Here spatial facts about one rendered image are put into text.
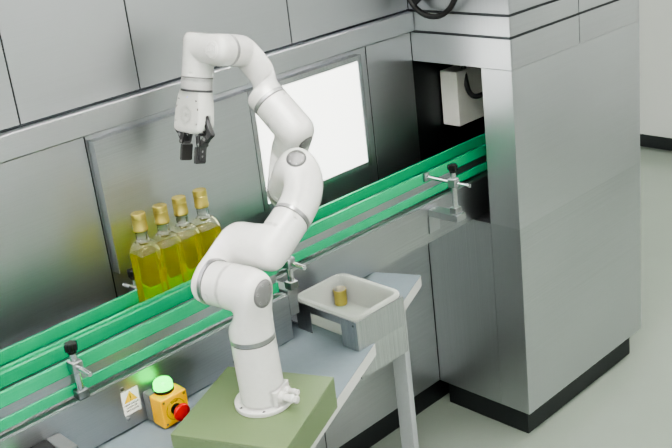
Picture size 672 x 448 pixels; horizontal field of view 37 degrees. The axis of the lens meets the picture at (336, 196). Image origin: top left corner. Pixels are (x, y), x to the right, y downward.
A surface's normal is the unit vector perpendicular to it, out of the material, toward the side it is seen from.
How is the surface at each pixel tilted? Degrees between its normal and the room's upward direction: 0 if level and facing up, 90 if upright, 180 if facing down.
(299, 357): 0
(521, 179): 90
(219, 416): 2
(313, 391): 2
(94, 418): 90
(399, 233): 90
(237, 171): 90
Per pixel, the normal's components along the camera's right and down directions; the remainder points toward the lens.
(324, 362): -0.11, -0.93
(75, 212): 0.70, 0.18
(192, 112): -0.66, 0.06
